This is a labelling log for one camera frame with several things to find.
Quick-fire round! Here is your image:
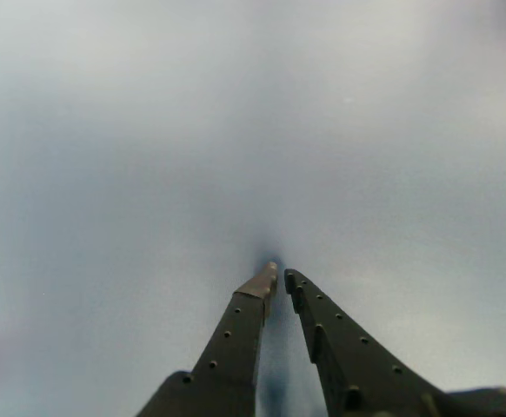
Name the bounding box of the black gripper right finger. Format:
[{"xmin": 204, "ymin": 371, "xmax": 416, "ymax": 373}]
[{"xmin": 283, "ymin": 268, "xmax": 443, "ymax": 417}]

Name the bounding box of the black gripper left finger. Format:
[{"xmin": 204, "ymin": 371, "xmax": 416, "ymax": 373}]
[{"xmin": 136, "ymin": 261, "xmax": 279, "ymax": 417}]

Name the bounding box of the blue grey table mat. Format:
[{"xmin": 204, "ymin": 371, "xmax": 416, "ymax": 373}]
[{"xmin": 0, "ymin": 0, "xmax": 506, "ymax": 417}]

